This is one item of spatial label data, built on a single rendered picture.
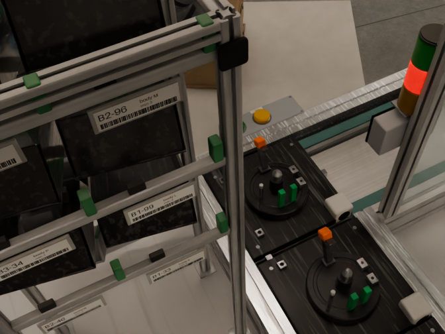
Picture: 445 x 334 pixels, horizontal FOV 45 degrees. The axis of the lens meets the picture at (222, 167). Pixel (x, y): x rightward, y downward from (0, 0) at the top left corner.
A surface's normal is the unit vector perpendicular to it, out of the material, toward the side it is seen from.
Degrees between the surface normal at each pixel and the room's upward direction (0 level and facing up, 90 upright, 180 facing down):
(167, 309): 0
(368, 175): 0
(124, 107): 90
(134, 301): 0
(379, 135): 90
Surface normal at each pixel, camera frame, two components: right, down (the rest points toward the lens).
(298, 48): -0.04, -0.60
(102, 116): 0.44, 0.70
